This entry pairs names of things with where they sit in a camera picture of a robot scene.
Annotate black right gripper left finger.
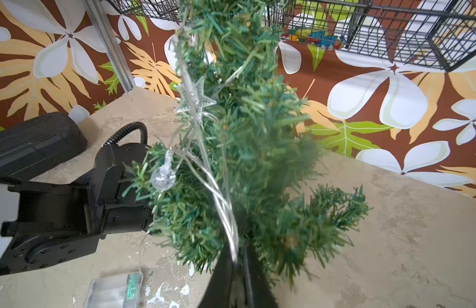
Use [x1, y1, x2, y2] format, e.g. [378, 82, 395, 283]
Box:
[198, 244, 241, 308]

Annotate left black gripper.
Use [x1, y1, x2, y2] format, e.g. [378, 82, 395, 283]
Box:
[0, 143, 152, 276]

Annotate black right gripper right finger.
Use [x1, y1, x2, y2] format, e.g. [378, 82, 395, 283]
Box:
[243, 246, 278, 308]

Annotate small green christmas tree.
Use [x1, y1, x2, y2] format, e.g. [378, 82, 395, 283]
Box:
[130, 1, 369, 281]

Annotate clear string lights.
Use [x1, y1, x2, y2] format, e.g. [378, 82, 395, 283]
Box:
[132, 26, 239, 266]

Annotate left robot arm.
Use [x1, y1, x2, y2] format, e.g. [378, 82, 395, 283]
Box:
[0, 112, 152, 276]

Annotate clear battery box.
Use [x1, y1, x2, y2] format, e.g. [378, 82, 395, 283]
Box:
[84, 272, 144, 308]

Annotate colourful toy blocks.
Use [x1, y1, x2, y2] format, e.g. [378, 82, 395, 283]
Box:
[281, 30, 346, 50]

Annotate black wire basket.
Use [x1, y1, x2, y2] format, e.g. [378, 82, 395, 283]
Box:
[106, 0, 476, 73]

